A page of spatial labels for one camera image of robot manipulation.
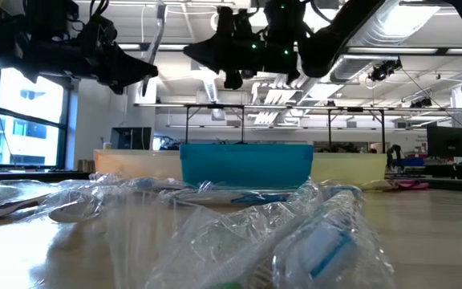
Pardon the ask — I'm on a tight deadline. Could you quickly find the magenta cloth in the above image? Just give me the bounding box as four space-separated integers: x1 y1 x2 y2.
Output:
391 179 430 191

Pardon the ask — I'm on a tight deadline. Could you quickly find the silver ventilation duct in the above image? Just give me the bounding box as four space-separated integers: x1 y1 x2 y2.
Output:
190 59 221 104

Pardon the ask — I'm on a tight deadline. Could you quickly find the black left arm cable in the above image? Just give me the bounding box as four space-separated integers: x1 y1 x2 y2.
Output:
88 0 111 19

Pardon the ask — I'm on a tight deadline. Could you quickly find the black computer monitor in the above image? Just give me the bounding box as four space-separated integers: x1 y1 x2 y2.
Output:
426 124 462 159

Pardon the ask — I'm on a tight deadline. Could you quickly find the blue storage box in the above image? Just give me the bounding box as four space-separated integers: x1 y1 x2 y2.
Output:
392 157 425 168

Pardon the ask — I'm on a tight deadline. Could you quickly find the yellow wrapped toothbrush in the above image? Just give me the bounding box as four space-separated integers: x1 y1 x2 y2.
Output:
359 179 396 192

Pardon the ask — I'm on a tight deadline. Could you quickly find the small teal plastic bin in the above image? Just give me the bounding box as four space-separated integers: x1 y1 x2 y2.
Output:
179 143 314 189

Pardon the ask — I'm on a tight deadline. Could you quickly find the orange plastic bin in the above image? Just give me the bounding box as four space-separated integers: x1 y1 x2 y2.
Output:
93 149 184 181

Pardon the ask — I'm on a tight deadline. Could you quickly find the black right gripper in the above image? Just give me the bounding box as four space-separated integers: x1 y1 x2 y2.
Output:
182 0 308 86

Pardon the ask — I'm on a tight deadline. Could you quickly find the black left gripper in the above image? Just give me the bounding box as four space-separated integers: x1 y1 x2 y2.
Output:
76 14 159 95

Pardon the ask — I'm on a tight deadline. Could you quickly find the black ceiling-hung device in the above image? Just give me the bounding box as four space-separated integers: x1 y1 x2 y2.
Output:
369 57 403 83

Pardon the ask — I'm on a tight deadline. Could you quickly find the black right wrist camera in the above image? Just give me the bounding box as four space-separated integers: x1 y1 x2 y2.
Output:
222 68 245 92

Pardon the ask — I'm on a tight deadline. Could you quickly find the yellow plastic bin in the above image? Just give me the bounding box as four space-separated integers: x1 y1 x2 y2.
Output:
310 152 387 186

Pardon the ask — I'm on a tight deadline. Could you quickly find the large window dark frame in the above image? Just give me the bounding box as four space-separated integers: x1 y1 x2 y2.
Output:
0 66 71 169

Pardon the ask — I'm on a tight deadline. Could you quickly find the black metal gantry frame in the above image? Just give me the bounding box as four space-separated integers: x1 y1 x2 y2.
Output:
182 103 387 154

